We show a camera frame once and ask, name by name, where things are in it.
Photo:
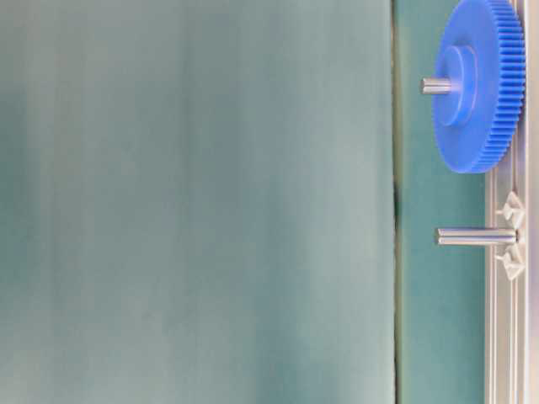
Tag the steel shaft through large gear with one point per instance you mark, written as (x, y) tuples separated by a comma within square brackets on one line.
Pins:
[(435, 85)]

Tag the silver aluminium extrusion rail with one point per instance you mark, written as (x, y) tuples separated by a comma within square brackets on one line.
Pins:
[(511, 311)]

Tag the large blue plastic gear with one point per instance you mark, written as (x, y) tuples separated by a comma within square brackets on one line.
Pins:
[(482, 53)]

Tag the bare steel shaft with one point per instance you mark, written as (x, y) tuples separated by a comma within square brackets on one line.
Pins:
[(475, 236)]

